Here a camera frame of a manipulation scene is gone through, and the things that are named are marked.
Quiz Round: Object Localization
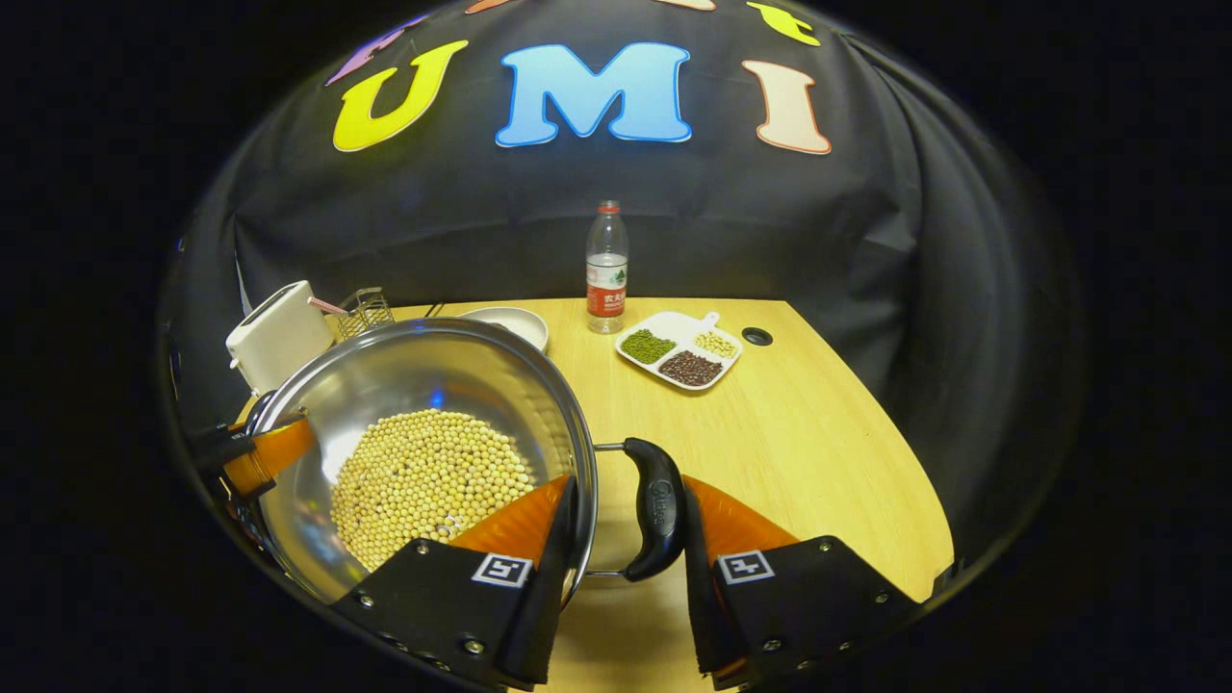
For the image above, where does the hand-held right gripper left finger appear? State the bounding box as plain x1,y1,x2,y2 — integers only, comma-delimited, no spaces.
332,474,578,689

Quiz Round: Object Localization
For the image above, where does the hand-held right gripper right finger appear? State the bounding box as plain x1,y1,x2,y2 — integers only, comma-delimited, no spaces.
681,475,920,689

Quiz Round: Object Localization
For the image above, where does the steel pot with black handles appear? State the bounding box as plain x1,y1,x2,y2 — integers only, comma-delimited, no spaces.
245,318,687,607

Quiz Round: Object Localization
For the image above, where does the white toaster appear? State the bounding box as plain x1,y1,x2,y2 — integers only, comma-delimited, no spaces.
226,280,336,396

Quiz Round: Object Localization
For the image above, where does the pile of soybeans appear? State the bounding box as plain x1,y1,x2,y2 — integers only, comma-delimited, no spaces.
330,409,538,572

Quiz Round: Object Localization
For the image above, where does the pile of dark red beans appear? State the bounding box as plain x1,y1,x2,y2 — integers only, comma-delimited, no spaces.
658,350,724,388

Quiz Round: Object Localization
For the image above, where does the pile of green mung beans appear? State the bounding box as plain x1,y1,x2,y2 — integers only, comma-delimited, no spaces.
621,329,677,365

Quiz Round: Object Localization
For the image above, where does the white divided dish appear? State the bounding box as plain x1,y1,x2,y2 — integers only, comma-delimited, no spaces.
615,311,743,392

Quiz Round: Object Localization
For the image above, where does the white round plate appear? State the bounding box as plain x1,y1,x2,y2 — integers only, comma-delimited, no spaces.
460,306,550,352

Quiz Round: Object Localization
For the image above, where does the clear plastic water bottle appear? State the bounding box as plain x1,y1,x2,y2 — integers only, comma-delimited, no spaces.
586,200,629,334

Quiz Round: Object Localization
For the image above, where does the small wire basket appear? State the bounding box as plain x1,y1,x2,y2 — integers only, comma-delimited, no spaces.
337,287,396,340

